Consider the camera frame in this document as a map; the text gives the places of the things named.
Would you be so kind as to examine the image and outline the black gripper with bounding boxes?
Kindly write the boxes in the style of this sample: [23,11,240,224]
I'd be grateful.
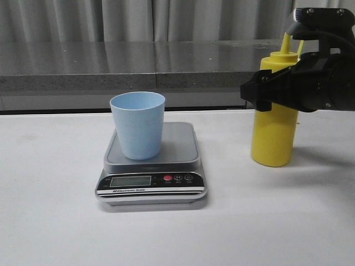
[240,53,354,112]

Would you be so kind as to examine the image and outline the light blue plastic cup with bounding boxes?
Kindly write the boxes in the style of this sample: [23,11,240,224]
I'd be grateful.
[110,91,165,160]

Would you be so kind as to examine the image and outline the silver digital kitchen scale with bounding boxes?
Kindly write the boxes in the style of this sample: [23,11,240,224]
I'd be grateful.
[95,122,207,206]

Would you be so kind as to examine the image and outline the grey stone counter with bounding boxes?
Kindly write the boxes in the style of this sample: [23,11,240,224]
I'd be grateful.
[1,39,281,114]

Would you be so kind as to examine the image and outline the grey curtain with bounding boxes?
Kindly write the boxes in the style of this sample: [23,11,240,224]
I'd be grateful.
[1,0,354,42]

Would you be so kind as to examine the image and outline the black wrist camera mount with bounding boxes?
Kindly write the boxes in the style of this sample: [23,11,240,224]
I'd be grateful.
[285,7,354,55]

